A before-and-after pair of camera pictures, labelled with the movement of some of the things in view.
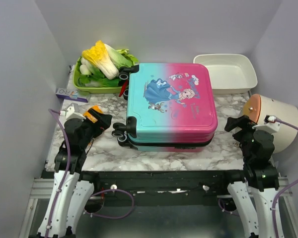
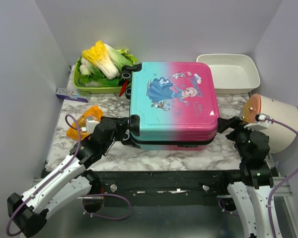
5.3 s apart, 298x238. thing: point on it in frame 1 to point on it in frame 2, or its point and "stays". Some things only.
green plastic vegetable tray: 93,89 stays
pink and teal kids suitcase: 172,107 stays
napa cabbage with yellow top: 99,54 stays
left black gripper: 104,122 to 121,120
